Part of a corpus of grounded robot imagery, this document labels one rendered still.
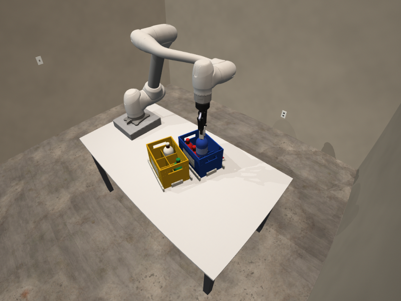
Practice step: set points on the cream white bottle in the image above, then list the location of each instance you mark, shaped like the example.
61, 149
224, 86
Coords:
168, 150

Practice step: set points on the brown crate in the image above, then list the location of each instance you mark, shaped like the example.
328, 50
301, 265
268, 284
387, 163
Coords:
164, 165

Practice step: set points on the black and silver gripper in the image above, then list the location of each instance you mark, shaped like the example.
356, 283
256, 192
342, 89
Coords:
202, 116

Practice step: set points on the blue bottle with grey label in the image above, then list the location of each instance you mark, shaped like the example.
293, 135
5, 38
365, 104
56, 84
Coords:
201, 147

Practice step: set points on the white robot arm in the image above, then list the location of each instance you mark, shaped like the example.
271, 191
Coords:
156, 40

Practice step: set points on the dark blue crate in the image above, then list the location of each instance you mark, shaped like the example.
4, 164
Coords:
202, 165

